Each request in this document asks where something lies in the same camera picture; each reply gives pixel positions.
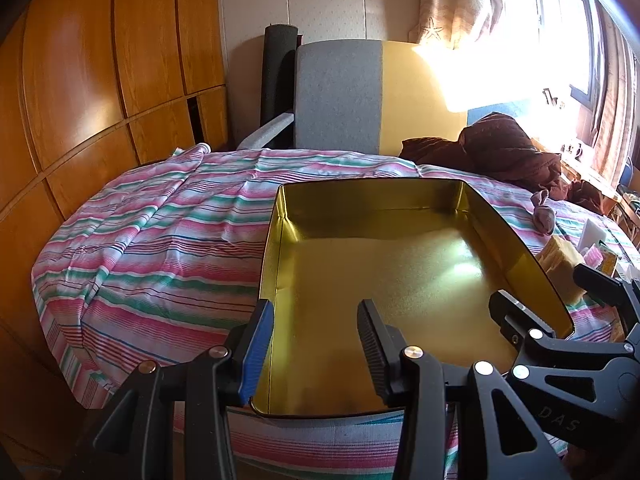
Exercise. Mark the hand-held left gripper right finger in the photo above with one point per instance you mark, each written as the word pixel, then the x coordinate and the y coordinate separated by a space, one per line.
pixel 372 355

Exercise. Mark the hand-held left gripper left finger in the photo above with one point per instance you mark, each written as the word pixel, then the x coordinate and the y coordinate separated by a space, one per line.
pixel 257 355

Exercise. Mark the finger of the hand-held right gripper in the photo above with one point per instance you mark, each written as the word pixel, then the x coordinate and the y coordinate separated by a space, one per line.
pixel 600 282
pixel 520 315

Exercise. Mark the gold metal tin box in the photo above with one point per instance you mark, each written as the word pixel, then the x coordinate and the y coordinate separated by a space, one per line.
pixel 400 280

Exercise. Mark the pink knitted glove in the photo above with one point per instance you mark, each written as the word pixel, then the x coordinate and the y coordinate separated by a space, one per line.
pixel 544 217

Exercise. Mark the wooden side desk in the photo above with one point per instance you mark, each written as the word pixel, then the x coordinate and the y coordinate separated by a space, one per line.
pixel 600 180

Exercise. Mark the white mug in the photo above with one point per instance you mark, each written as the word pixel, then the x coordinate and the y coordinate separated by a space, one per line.
pixel 576 151

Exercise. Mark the pink striped cloth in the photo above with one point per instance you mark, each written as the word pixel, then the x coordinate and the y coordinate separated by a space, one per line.
pixel 150 260

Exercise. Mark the brown blanket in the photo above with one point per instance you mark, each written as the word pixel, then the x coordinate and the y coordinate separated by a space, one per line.
pixel 500 150

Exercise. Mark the beige striped curtain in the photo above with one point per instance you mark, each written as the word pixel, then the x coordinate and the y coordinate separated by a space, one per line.
pixel 620 110

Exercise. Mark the small windowsill ornament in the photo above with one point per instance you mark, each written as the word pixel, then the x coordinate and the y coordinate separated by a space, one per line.
pixel 552 97

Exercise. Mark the blue upholstered panel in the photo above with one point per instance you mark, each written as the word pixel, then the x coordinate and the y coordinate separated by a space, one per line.
pixel 500 110

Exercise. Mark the grey and yellow chair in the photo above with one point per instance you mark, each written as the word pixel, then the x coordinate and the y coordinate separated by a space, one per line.
pixel 340 95

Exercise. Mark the dark-framed window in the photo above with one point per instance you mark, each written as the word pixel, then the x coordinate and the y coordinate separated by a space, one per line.
pixel 555 10

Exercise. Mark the black rolled mat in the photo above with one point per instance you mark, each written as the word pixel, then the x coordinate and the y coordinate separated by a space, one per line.
pixel 275 70

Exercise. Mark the beige patterned curtain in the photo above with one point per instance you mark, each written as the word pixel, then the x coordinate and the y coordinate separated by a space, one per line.
pixel 460 5

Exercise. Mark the wooden wardrobe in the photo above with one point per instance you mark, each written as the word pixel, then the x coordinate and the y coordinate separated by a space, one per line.
pixel 75 60

